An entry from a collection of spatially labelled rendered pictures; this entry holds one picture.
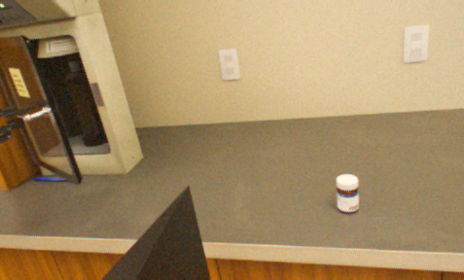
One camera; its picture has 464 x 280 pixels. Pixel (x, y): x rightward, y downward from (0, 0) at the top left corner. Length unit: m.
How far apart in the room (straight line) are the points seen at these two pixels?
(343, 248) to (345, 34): 0.78
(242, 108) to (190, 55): 0.28
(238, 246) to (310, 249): 0.14
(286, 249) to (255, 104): 0.76
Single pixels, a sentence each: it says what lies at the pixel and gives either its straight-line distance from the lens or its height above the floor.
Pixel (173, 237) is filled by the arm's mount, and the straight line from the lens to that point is 0.27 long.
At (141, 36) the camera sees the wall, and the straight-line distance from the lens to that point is 1.46.
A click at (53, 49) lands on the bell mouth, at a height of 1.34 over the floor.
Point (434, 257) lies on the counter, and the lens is 0.75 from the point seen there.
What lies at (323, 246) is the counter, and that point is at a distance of 0.73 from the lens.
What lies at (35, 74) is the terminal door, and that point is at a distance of 0.98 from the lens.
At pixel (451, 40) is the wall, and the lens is 1.35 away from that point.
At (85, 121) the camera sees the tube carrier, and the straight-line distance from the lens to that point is 1.21.
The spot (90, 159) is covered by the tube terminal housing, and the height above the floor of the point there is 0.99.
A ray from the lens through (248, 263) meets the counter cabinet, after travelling 0.82.
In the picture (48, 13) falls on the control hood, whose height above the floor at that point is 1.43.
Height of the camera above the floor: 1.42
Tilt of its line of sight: 23 degrees down
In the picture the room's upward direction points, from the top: 9 degrees counter-clockwise
